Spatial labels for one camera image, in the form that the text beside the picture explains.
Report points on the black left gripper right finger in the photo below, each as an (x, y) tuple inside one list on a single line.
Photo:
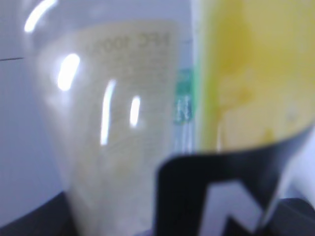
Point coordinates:
[(290, 217)]

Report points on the green soda bottle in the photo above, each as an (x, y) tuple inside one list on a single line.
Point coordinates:
[(183, 113)]

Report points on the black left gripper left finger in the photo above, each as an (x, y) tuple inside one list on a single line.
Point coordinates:
[(51, 219)]

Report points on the NFC orange juice bottle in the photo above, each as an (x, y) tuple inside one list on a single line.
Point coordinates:
[(106, 74)]

